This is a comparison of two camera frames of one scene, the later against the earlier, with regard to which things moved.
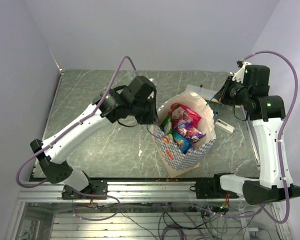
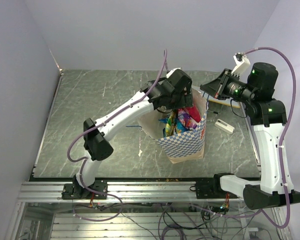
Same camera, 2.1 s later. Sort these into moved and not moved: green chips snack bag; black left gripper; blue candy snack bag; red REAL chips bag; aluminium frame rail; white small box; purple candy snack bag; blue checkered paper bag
Moved: blue checkered paper bag; blue candy snack bag; red REAL chips bag; purple candy snack bag; black left gripper; green chips snack bag
Not moved: white small box; aluminium frame rail
